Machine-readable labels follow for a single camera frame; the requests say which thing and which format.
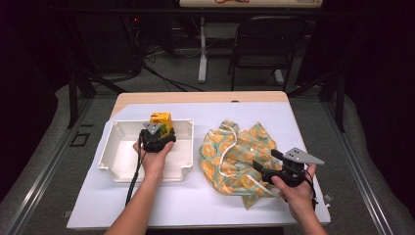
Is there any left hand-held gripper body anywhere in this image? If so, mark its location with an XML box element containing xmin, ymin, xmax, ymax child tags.
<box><xmin>139</xmin><ymin>121</ymin><xmax>177</xmax><ymax>154</ymax></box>

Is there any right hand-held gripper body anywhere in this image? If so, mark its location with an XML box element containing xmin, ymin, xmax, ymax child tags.
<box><xmin>260</xmin><ymin>147</ymin><xmax>326</xmax><ymax>189</ymax></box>

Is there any yellow drink carton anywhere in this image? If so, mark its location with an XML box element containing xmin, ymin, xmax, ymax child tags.
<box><xmin>149</xmin><ymin>112</ymin><xmax>173</xmax><ymax>138</ymax></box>

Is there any orange print cloth bag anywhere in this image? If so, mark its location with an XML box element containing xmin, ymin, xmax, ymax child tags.
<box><xmin>199</xmin><ymin>118</ymin><xmax>286</xmax><ymax>211</ymax></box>

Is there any white plastic box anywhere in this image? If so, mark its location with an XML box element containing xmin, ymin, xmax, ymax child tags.
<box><xmin>97</xmin><ymin>118</ymin><xmax>196</xmax><ymax>183</ymax></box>

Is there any person's left hand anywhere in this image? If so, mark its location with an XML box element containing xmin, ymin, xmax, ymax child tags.
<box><xmin>132</xmin><ymin>138</ymin><xmax>176</xmax><ymax>180</ymax></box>

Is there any person's right hand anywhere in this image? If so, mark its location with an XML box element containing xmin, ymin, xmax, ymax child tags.
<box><xmin>270</xmin><ymin>163</ymin><xmax>318</xmax><ymax>224</ymax></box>

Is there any white table sheet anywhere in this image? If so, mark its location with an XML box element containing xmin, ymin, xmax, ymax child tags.
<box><xmin>66</xmin><ymin>101</ymin><xmax>332</xmax><ymax>230</ymax></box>

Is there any black metal stand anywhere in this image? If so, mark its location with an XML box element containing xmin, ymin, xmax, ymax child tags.
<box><xmin>66</xmin><ymin>65</ymin><xmax>127</xmax><ymax>129</ymax></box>
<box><xmin>287</xmin><ymin>67</ymin><xmax>347</xmax><ymax>133</ymax></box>

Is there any white desk leg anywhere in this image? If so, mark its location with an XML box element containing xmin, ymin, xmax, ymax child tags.
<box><xmin>198</xmin><ymin>16</ymin><xmax>209</xmax><ymax>84</ymax></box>

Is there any dark computer tower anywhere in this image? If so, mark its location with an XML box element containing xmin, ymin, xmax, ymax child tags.
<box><xmin>73</xmin><ymin>13</ymin><xmax>142</xmax><ymax>74</ymax></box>

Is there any black folding chair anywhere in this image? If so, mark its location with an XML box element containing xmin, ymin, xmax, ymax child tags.
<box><xmin>227</xmin><ymin>15</ymin><xmax>311</xmax><ymax>93</ymax></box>

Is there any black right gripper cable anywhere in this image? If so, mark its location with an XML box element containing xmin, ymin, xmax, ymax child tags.
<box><xmin>302</xmin><ymin>169</ymin><xmax>319</xmax><ymax>211</ymax></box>

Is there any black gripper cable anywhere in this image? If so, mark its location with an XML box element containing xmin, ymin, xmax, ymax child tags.
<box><xmin>302</xmin><ymin>169</ymin><xmax>319</xmax><ymax>211</ymax></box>
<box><xmin>124</xmin><ymin>130</ymin><xmax>147</xmax><ymax>208</ymax></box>

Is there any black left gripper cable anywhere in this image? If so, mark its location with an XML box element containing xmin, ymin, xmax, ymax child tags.
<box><xmin>124</xmin><ymin>130</ymin><xmax>147</xmax><ymax>208</ymax></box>

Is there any black floor cable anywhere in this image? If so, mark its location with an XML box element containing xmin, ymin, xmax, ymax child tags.
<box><xmin>142</xmin><ymin>62</ymin><xmax>206</xmax><ymax>93</ymax></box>

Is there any aluminium floor rail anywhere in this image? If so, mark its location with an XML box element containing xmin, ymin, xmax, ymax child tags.
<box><xmin>5</xmin><ymin>97</ymin><xmax>96</xmax><ymax>235</ymax></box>
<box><xmin>320</xmin><ymin>100</ymin><xmax>396</xmax><ymax>235</ymax></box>

